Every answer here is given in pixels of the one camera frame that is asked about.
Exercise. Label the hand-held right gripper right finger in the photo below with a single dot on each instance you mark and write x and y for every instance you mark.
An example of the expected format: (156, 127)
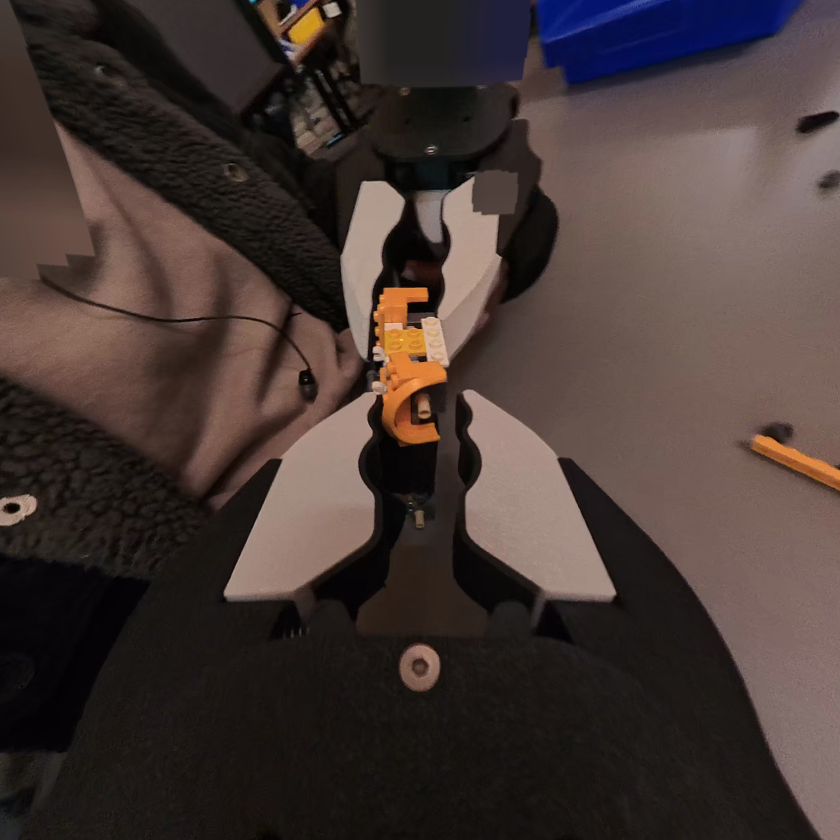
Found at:
(531, 518)

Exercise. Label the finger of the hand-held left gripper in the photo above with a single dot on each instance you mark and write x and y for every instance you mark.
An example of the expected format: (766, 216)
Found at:
(364, 262)
(476, 262)

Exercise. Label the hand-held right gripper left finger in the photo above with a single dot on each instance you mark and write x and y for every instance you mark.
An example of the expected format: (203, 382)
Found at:
(308, 518)

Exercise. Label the orange lego vehicle model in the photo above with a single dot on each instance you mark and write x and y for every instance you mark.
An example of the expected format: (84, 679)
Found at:
(407, 387)

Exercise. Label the person's left forearm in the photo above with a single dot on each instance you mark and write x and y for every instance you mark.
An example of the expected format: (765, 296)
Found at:
(321, 190)

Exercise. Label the dark round lego piece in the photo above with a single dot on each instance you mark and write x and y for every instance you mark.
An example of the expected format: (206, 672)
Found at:
(779, 431)
(830, 180)

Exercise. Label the yellow lego beam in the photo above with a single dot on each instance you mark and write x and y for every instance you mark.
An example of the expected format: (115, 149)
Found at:
(800, 463)

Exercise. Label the yellow storage bin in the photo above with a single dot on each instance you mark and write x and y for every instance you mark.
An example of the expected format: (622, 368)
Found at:
(307, 25)

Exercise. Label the beige hoodie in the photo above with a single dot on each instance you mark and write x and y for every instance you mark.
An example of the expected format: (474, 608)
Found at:
(164, 394)

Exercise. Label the large blue storage bin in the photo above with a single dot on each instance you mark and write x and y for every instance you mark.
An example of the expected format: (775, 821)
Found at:
(656, 33)

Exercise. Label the dark grey desk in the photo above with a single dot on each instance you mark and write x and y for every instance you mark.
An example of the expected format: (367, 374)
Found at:
(210, 46)

